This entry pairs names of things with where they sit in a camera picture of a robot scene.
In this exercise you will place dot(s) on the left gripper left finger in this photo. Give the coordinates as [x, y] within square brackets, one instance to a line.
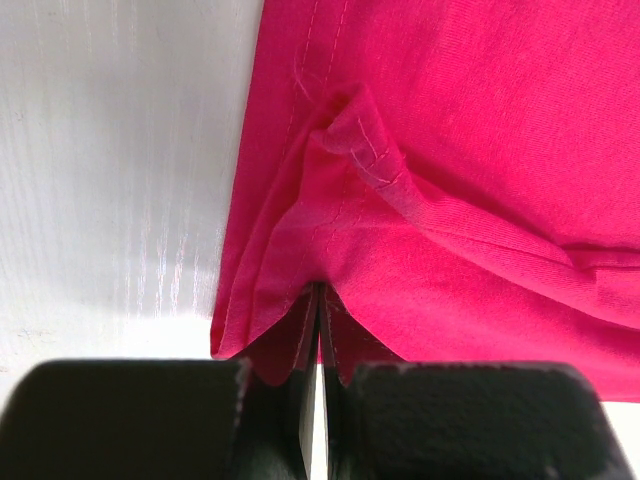
[248, 417]

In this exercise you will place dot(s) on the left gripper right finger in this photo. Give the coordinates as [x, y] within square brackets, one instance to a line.
[390, 419]

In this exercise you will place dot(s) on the pink t shirt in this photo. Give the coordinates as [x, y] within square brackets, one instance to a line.
[464, 176]

